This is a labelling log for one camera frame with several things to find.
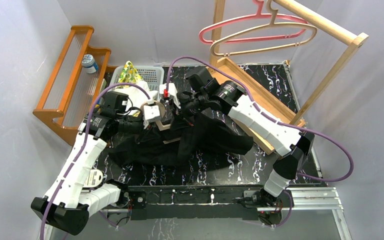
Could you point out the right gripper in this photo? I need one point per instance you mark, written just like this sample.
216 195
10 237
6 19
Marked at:
181 100

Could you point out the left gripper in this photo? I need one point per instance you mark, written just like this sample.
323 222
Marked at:
140 125

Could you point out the beige wooden hanger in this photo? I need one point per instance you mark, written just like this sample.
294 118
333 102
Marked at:
168 137

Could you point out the black skirt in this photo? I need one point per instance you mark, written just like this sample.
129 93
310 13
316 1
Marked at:
168 148

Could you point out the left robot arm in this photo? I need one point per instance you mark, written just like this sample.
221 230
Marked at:
69 203

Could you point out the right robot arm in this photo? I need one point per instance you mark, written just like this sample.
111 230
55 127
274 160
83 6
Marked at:
234 99

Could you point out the pink hanger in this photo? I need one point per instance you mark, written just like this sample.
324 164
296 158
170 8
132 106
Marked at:
221 27

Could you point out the beige hanger on rack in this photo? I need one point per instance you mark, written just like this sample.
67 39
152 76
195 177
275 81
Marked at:
276 21

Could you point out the white cloth in basket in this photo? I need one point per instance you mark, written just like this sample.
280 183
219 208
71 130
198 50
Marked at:
138 93

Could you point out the white plastic basket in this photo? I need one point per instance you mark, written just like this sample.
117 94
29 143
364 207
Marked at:
153 75

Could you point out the yellow green patterned cloth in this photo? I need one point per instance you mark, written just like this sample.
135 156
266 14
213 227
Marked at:
129 74

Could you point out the orange wooden shelf rack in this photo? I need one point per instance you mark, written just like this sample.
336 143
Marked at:
69 91

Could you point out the small white blue jar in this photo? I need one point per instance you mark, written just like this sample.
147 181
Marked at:
89 64

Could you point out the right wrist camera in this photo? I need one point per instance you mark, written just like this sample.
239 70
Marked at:
169 92

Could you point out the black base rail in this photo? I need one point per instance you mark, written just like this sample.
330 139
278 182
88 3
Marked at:
191 202

